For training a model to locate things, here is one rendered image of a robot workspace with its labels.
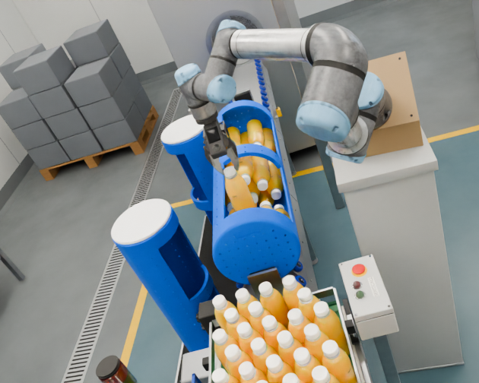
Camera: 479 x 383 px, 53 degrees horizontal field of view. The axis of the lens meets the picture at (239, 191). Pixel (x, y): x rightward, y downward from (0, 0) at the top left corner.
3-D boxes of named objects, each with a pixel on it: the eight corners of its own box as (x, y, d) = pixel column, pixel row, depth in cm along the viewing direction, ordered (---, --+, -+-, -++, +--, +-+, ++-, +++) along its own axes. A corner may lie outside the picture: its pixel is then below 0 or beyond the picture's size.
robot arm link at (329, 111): (379, 122, 149) (364, 66, 97) (363, 169, 149) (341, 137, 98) (341, 113, 153) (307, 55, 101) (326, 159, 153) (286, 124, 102)
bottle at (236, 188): (243, 214, 168) (224, 169, 159) (262, 212, 165) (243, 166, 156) (237, 227, 162) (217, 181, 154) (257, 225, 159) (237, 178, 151)
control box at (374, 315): (379, 276, 144) (372, 252, 138) (399, 331, 127) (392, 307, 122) (345, 286, 145) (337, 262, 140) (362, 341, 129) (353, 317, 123)
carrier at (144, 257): (195, 375, 244) (247, 352, 244) (111, 255, 196) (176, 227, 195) (188, 332, 268) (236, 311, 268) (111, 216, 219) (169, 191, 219)
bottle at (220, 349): (245, 359, 149) (223, 323, 139) (258, 374, 144) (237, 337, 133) (227, 375, 147) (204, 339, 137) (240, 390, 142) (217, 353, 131)
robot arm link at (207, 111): (211, 103, 139) (185, 112, 141) (217, 116, 142) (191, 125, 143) (212, 92, 145) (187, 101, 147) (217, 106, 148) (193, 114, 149)
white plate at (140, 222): (110, 252, 195) (112, 254, 196) (173, 225, 195) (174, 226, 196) (110, 214, 218) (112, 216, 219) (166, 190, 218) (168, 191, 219)
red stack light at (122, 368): (130, 362, 123) (122, 353, 121) (125, 385, 118) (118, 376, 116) (107, 368, 124) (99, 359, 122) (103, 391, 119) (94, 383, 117)
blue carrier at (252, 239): (281, 143, 233) (264, 90, 217) (310, 273, 161) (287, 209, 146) (226, 160, 237) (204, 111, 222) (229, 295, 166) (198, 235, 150)
